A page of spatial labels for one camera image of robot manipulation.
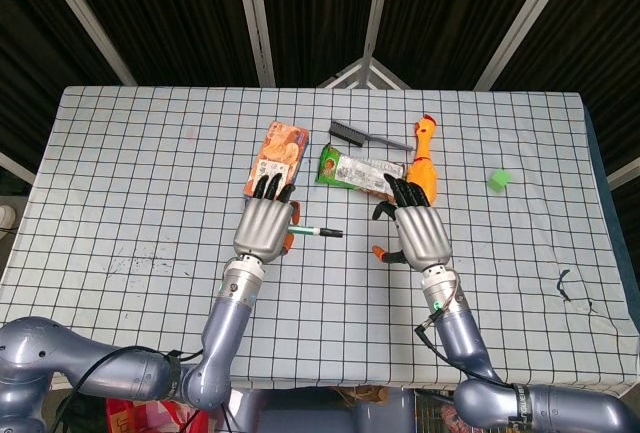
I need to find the blue grey chair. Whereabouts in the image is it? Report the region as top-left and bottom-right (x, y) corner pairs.
(227, 386), (416, 433)

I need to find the white metal frame bar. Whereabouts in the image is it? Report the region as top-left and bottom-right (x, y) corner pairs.
(607, 155), (640, 189)
(0, 150), (37, 187)

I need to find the wire mesh basket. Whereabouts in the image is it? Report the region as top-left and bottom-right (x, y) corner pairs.
(414, 388), (461, 433)

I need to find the grey comb brush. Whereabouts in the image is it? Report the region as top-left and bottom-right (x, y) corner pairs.
(328, 120), (415, 153)

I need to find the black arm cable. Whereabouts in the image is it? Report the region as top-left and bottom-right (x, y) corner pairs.
(54, 345), (206, 433)
(414, 320), (511, 389)

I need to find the orange biscuit box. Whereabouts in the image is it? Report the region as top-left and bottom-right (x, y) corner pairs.
(243, 120), (310, 202)

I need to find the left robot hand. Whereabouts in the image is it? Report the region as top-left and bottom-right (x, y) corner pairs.
(233, 172), (301, 262)

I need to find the green cube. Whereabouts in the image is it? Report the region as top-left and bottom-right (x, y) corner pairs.
(487, 168), (512, 193)

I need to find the green snack packet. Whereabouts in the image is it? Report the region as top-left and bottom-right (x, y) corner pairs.
(314, 142), (405, 203)

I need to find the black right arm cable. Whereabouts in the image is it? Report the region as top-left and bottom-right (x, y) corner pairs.
(414, 320), (511, 389)

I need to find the yellow rubber chicken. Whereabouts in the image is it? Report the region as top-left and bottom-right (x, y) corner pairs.
(405, 113), (440, 207)

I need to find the white checkered tablecloth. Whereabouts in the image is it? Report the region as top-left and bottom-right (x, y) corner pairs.
(0, 85), (640, 399)

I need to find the white triangular frame brace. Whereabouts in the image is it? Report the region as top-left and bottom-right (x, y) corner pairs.
(317, 56), (411, 90)

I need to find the white metal frame post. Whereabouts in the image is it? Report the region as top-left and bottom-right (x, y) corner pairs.
(362, 0), (396, 62)
(232, 0), (277, 87)
(474, 0), (584, 90)
(32, 0), (139, 87)

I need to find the black bag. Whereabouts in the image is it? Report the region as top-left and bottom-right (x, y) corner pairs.
(54, 390), (109, 433)

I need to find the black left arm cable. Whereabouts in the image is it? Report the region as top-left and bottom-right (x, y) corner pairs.
(54, 345), (206, 433)

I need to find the red plastic bag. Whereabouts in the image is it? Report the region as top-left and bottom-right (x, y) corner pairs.
(104, 396), (209, 433)

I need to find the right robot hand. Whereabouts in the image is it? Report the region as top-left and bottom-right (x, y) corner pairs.
(370, 172), (454, 270)

